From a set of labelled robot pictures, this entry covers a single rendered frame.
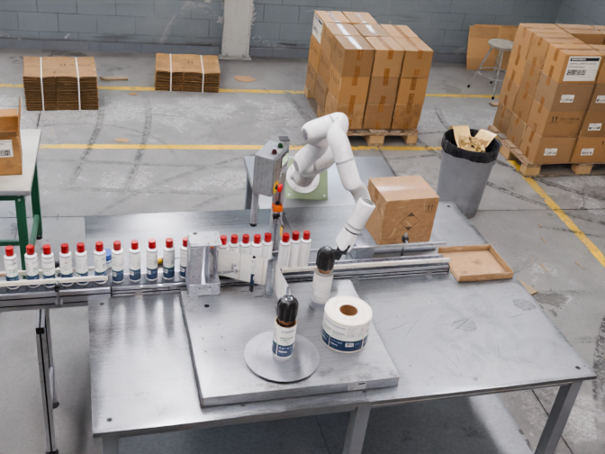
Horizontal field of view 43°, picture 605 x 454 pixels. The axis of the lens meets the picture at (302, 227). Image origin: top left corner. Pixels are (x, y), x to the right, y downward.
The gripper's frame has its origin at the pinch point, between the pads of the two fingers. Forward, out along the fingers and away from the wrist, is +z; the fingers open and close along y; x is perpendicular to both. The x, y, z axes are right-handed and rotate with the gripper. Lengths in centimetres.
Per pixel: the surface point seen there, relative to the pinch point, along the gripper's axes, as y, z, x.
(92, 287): 4, 46, -105
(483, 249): -13, -20, 86
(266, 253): 2.2, 7.5, -35.3
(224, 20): -532, 35, 54
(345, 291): 20.0, 6.5, 0.8
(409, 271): 5.2, -4.6, 37.5
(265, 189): -1, -22, -49
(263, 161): -2, -34, -55
